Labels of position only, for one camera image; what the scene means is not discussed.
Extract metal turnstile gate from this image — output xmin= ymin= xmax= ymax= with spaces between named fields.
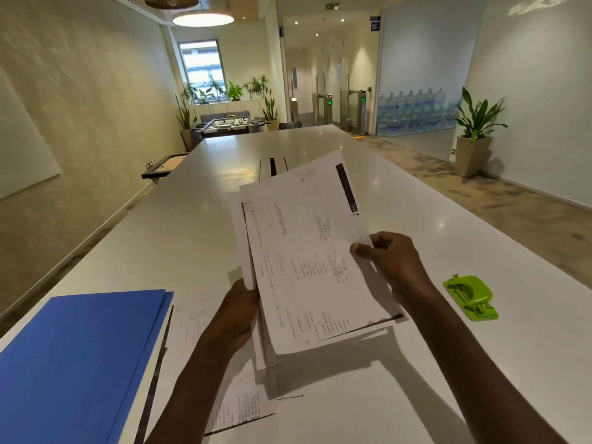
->
xmin=312 ymin=92 xmax=335 ymax=125
xmin=340 ymin=89 xmax=369 ymax=136

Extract stack of water bottles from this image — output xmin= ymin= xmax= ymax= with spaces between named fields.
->
xmin=377 ymin=87 xmax=459 ymax=137

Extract green hole punch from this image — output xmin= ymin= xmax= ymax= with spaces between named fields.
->
xmin=442 ymin=274 xmax=500 ymax=322

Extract large plant in beige planter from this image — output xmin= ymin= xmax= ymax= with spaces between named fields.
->
xmin=454 ymin=86 xmax=509 ymax=178

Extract person's right forearm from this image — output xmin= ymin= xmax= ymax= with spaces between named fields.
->
xmin=406 ymin=284 xmax=570 ymax=444

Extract blue folder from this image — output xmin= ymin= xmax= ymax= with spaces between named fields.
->
xmin=0 ymin=289 xmax=175 ymax=444

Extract window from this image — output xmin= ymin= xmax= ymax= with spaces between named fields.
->
xmin=178 ymin=39 xmax=228 ymax=96

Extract table cable slot cover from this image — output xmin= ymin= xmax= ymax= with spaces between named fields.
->
xmin=258 ymin=157 xmax=289 ymax=181

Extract printed white paper sheets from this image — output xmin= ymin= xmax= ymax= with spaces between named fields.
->
xmin=229 ymin=150 xmax=408 ymax=371

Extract person's left hand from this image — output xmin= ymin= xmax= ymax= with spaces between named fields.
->
xmin=199 ymin=277 xmax=262 ymax=356

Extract snake plant in beige pot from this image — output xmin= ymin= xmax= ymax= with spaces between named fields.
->
xmin=261 ymin=89 xmax=280 ymax=132
xmin=175 ymin=94 xmax=199 ymax=152

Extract black-framed wooden game board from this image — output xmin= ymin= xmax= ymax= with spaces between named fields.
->
xmin=141 ymin=152 xmax=191 ymax=184

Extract grey sofa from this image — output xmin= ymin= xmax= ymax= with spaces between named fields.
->
xmin=200 ymin=110 xmax=251 ymax=125

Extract feathery palm plant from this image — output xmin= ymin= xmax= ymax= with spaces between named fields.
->
xmin=243 ymin=74 xmax=271 ymax=100

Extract foosball table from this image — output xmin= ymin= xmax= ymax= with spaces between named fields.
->
xmin=192 ymin=114 xmax=271 ymax=149

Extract white glass wall board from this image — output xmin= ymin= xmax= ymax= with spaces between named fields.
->
xmin=0 ymin=64 xmax=62 ymax=201

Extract person's right hand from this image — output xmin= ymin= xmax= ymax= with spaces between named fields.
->
xmin=350 ymin=231 xmax=438 ymax=310

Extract round white ceiling lamp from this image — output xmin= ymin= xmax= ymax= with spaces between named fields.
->
xmin=171 ymin=11 xmax=236 ymax=28

